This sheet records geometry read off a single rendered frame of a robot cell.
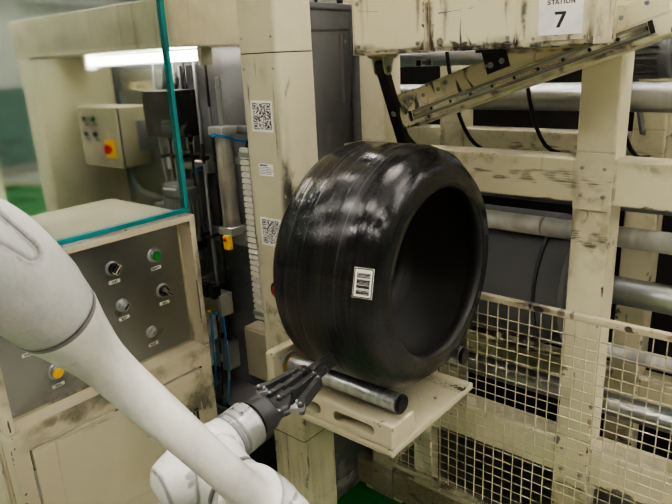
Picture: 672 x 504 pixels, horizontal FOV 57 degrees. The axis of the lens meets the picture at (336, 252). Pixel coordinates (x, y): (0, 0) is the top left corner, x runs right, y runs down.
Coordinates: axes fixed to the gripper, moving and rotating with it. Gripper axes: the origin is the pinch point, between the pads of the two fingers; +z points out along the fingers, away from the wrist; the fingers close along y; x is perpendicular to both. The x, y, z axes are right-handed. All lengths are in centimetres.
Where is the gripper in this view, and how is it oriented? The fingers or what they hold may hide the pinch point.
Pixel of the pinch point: (322, 366)
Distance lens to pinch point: 131.5
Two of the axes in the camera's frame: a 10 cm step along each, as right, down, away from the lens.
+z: 6.3, -3.8, 6.8
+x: 1.3, 9.1, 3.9
